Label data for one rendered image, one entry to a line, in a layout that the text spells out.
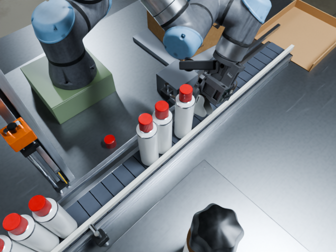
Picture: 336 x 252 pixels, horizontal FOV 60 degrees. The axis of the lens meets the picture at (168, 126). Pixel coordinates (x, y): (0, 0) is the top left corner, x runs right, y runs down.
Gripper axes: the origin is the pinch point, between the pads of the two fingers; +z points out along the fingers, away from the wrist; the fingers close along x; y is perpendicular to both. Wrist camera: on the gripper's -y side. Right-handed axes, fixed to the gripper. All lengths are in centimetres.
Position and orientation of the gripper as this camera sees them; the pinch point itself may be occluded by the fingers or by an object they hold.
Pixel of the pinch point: (190, 112)
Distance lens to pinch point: 86.0
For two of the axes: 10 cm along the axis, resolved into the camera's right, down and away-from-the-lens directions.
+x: 6.2, -2.4, 7.5
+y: 7.0, 6.0, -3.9
